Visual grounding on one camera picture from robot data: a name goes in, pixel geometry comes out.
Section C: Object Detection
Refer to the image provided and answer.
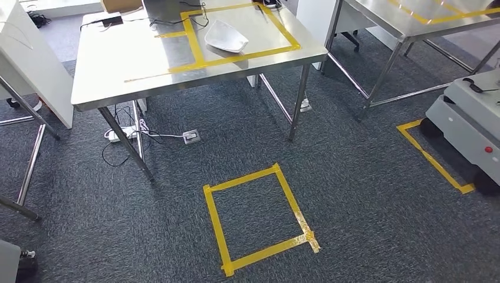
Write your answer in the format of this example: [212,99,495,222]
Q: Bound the white curved part with stain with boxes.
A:
[204,19,249,54]

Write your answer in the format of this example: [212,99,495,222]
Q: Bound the steel workbench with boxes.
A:
[71,0,329,182]

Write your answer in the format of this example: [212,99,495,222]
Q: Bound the yellow floor tape square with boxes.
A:
[396,119,475,195]
[202,163,321,278]

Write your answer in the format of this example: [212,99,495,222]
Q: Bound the grey floor socket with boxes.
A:
[182,129,202,146]

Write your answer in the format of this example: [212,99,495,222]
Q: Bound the white power strip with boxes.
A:
[103,124,137,143]

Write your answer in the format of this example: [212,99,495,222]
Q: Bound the black chair base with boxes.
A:
[340,30,361,52]

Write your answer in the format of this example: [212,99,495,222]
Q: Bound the black power adapter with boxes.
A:
[100,15,124,28]

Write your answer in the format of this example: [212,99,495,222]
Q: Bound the brown cardboard box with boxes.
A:
[100,0,143,14]

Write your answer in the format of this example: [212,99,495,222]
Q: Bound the steel table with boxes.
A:
[321,0,500,122]

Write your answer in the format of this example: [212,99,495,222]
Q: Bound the black clamp tool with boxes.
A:
[462,77,499,94]

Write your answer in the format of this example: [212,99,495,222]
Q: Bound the white desk with chrome legs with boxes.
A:
[0,0,75,222]

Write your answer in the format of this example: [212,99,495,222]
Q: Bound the white power cable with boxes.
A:
[134,119,185,140]

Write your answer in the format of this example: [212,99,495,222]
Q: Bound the yellow workbench tape frame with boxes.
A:
[124,2,302,84]

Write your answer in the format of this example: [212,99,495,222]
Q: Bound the black looped cable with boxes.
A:
[148,2,210,32]

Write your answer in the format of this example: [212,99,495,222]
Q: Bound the black floor cable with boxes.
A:
[101,103,157,168]

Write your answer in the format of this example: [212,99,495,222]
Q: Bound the thin black cable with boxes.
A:
[80,15,104,32]

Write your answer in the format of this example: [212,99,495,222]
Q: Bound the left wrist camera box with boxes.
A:
[16,249,40,281]

